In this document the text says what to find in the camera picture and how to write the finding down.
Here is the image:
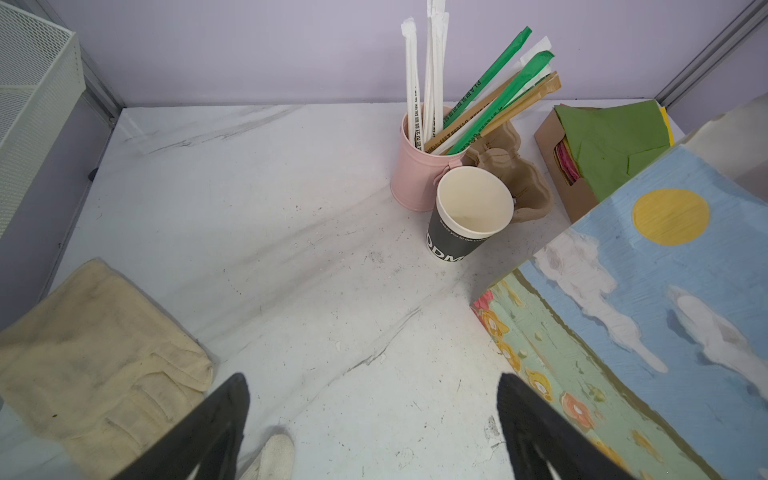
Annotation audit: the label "pink straw holder cup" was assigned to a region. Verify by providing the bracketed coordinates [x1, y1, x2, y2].
[390, 116, 466, 212]

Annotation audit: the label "green paper gift bag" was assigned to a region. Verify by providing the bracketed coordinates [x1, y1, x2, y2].
[472, 96, 767, 479]

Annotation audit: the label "pink napkin stack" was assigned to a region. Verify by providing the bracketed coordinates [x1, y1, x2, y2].
[554, 138, 581, 185]

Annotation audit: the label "yellow napkin stack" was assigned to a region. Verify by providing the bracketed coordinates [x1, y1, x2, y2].
[659, 106, 676, 146]

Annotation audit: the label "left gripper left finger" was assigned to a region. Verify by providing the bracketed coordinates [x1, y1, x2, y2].
[115, 373, 250, 479]

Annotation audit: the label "stacked paper coffee cup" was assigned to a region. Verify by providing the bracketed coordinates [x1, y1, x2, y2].
[426, 166, 515, 263]

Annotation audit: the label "cardboard napkin box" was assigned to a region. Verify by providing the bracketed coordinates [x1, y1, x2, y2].
[534, 110, 599, 223]

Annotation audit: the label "white mesh two-tier shelf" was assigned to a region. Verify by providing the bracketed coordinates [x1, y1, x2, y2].
[1, 2, 85, 231]

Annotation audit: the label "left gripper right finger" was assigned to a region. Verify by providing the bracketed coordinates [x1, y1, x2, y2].
[497, 373, 631, 479]

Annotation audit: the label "green napkin stack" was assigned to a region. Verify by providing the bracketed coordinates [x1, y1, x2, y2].
[554, 100, 670, 201]

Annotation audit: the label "brown pulp cup carriers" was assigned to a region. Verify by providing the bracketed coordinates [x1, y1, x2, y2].
[462, 122, 554, 223]

